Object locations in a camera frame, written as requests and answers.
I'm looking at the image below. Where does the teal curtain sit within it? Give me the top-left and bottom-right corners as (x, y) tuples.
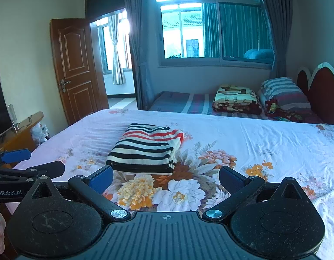
(201, 0), (273, 58)

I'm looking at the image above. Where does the grey curtain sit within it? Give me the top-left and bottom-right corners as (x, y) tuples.
(258, 0), (295, 80)
(122, 0), (163, 111)

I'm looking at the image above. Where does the bright hallway window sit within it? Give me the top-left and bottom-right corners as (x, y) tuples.
(101, 11), (132, 72)

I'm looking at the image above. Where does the white tied curtain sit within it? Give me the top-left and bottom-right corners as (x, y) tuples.
(107, 13), (127, 86)

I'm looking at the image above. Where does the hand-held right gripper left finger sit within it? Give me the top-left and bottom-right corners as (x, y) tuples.
(26, 165), (132, 222)

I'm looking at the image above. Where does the low striped mattress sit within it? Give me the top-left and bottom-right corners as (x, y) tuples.
(148, 91), (268, 120)

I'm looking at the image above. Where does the large sliding window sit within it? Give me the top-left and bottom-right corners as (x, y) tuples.
(153, 0), (275, 67)

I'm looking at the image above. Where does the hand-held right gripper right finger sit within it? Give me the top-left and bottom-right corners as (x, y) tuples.
(202, 165), (310, 222)

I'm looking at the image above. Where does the red printed cloth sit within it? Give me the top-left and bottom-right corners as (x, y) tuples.
(264, 100), (323, 124)

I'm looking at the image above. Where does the blue quilt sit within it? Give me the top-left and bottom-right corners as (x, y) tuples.
(243, 49), (274, 60)

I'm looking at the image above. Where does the striped knit sweater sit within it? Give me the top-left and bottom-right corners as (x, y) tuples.
(105, 122), (184, 176)

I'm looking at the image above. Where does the clear drinking glass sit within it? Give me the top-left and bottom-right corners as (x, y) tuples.
(7, 104), (20, 131)

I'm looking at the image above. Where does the red scalloped headboard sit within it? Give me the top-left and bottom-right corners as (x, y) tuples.
(296, 62), (334, 125)

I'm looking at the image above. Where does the brown wooden door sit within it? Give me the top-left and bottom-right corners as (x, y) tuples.
(50, 18), (109, 126)

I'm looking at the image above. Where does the striped pillow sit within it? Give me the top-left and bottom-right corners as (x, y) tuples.
(258, 77), (311, 111)

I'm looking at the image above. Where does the folded printed blanket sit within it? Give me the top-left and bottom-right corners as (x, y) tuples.
(212, 83), (263, 115)

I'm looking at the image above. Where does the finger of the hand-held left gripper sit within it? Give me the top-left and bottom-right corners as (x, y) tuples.
(0, 160), (66, 183)
(0, 148), (32, 168)

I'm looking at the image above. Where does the black television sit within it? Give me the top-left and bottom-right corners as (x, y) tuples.
(0, 65), (13, 141)

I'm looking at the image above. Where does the wooden television cabinet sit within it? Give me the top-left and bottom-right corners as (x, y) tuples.
(0, 111), (44, 155)

